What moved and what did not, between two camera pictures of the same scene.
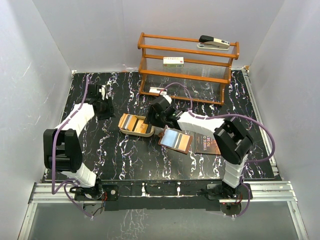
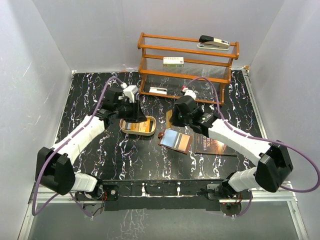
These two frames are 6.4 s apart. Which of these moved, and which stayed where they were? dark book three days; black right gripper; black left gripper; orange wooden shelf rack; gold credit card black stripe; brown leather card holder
Moved: black left gripper; black right gripper
Stayed: brown leather card holder; dark book three days; orange wooden shelf rack; gold credit card black stripe
